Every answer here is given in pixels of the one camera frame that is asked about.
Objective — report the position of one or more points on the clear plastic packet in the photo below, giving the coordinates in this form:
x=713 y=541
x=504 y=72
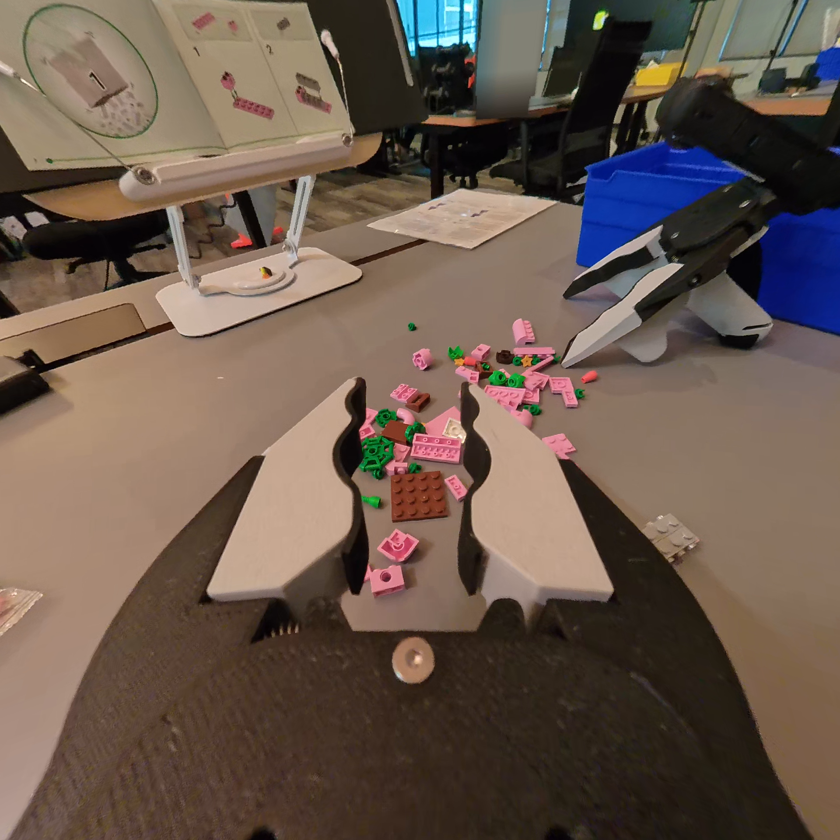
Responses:
x=16 y=610

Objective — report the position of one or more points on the brown flat toy tile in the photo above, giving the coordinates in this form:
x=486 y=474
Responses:
x=396 y=432

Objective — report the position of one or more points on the printed paper sheet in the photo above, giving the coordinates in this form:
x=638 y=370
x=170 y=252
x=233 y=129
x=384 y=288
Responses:
x=459 y=216

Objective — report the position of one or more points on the black flat panel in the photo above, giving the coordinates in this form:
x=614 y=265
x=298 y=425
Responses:
x=380 y=98

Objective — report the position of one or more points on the grey studded toy brick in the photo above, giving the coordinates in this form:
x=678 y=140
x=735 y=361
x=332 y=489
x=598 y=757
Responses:
x=669 y=535

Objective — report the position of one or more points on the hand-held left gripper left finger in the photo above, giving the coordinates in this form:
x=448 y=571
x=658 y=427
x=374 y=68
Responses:
x=282 y=525

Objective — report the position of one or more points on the open instruction booklet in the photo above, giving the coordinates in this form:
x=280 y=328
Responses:
x=197 y=98

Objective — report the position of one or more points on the wooden office desk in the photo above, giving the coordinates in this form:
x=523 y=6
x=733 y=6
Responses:
x=459 y=120

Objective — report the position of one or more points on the black office chair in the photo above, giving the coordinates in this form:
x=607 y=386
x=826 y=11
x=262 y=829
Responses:
x=590 y=98
x=79 y=236

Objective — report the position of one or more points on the large black monitor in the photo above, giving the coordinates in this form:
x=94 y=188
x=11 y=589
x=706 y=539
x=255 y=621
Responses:
x=630 y=26

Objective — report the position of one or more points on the cream square toy plate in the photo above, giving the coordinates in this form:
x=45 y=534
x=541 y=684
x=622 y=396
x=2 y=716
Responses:
x=454 y=428

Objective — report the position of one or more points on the pile of pink toy bricks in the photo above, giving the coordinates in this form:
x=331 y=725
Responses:
x=436 y=449

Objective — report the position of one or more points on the white book stand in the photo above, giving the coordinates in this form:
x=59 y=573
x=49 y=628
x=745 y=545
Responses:
x=262 y=289

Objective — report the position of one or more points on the yellow box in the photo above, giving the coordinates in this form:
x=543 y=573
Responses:
x=659 y=75

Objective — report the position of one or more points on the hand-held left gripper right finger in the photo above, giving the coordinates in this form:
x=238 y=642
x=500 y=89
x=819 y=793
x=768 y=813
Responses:
x=538 y=525

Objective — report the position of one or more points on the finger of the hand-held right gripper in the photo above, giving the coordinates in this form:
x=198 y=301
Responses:
x=623 y=259
x=623 y=315

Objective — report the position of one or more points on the brown rectangular toy brick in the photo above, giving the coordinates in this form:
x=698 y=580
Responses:
x=423 y=401

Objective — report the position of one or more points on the blue plastic bin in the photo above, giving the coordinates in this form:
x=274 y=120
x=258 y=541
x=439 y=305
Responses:
x=623 y=210

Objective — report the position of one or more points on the brown studded plate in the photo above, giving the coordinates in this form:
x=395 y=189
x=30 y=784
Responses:
x=420 y=495

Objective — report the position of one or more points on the black flat device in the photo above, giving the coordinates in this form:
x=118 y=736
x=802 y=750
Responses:
x=19 y=387

